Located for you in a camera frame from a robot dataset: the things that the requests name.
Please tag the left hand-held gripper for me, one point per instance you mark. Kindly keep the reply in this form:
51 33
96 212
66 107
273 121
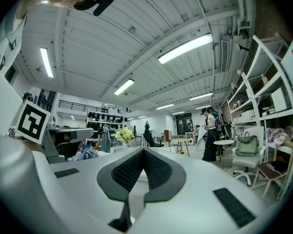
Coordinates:
33 122

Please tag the white metal shelf rack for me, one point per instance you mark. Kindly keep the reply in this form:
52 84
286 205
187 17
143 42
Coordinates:
252 96

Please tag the rack of black helmets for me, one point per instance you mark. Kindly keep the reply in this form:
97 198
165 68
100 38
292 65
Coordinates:
105 117

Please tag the white office chair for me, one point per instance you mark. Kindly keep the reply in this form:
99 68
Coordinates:
246 162

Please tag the pink floral cloth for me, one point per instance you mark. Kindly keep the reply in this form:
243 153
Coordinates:
280 133

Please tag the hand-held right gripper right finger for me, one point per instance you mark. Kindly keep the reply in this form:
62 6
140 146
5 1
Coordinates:
171 179

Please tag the white appliance box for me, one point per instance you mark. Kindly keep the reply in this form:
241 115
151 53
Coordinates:
280 99

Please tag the wooden stool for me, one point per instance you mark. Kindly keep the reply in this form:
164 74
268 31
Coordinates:
271 169

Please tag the long ceiling light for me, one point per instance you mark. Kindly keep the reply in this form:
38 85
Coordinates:
164 106
124 86
185 48
201 96
47 62

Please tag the person's white t-shirt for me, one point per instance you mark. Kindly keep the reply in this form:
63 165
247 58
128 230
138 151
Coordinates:
13 33

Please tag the round yellow table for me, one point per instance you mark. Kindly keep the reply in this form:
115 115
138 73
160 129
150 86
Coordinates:
182 140

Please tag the black office chair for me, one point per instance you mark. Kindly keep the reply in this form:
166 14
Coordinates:
150 139

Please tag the round white table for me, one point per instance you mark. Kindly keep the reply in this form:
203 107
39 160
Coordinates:
224 142

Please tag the yellow flower bouquet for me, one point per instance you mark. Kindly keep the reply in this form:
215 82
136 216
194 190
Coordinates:
125 134

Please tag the green handbag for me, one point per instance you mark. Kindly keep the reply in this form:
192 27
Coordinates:
246 146

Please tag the white ceiling air vent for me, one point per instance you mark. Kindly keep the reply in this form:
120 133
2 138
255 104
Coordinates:
224 57

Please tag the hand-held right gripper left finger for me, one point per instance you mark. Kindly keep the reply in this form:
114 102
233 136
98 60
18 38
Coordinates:
107 179

